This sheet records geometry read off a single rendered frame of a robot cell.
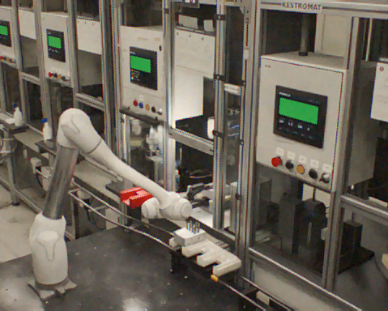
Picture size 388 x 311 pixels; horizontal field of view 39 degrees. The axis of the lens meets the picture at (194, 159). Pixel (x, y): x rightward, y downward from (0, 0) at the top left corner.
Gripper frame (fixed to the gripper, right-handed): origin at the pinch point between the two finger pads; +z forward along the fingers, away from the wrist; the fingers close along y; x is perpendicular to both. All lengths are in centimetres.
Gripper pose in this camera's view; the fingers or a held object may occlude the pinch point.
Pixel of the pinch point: (209, 192)
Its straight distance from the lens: 292.7
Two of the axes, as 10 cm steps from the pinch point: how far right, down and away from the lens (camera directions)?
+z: 7.9, -1.9, 5.8
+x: -6.1, -2.6, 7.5
